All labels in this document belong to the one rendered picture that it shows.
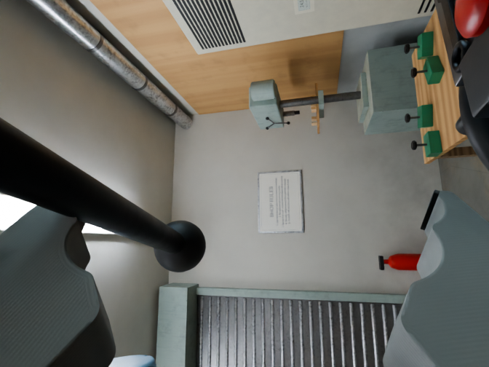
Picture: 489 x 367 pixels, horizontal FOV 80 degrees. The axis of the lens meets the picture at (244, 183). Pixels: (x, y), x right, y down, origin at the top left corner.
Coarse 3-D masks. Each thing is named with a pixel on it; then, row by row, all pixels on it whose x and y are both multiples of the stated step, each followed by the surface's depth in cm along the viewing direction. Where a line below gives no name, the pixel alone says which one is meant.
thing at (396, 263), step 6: (378, 258) 263; (390, 258) 256; (396, 258) 253; (402, 258) 251; (408, 258) 250; (414, 258) 249; (390, 264) 255; (396, 264) 252; (402, 264) 249; (408, 264) 248; (414, 264) 247; (414, 270) 251
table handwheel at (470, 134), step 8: (464, 88) 29; (464, 96) 29; (464, 104) 29; (464, 112) 29; (464, 120) 29; (472, 120) 28; (480, 120) 27; (488, 120) 27; (464, 128) 29; (472, 128) 28; (480, 128) 27; (488, 128) 27; (472, 136) 28; (480, 136) 27; (488, 136) 26; (472, 144) 28; (480, 144) 27; (488, 144) 26; (480, 152) 27; (488, 152) 26; (480, 160) 28; (488, 160) 27; (488, 168) 27
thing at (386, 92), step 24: (384, 48) 207; (384, 72) 204; (408, 72) 200; (264, 96) 214; (312, 96) 252; (336, 96) 226; (360, 96) 223; (384, 96) 200; (408, 96) 196; (264, 120) 249; (312, 120) 256; (360, 120) 237; (384, 120) 213
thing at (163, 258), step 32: (0, 128) 6; (0, 160) 6; (32, 160) 6; (64, 160) 8; (32, 192) 7; (64, 192) 8; (96, 192) 9; (96, 224) 10; (128, 224) 11; (160, 224) 14; (192, 224) 20; (160, 256) 19; (192, 256) 19
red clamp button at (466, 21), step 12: (456, 0) 15; (468, 0) 13; (480, 0) 13; (456, 12) 15; (468, 12) 14; (480, 12) 13; (456, 24) 15; (468, 24) 14; (480, 24) 13; (468, 36) 14
